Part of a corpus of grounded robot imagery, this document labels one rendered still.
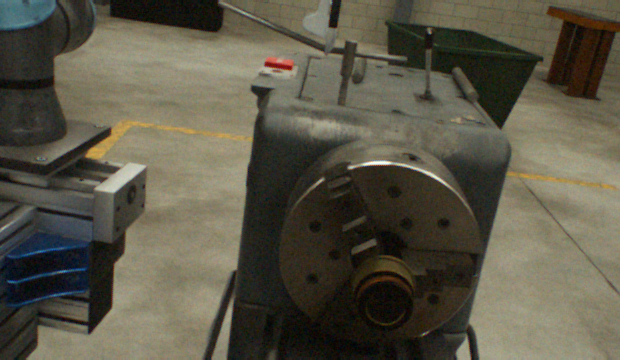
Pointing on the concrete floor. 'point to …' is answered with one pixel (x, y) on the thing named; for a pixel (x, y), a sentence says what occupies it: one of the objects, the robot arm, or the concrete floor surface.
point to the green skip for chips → (468, 62)
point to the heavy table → (581, 51)
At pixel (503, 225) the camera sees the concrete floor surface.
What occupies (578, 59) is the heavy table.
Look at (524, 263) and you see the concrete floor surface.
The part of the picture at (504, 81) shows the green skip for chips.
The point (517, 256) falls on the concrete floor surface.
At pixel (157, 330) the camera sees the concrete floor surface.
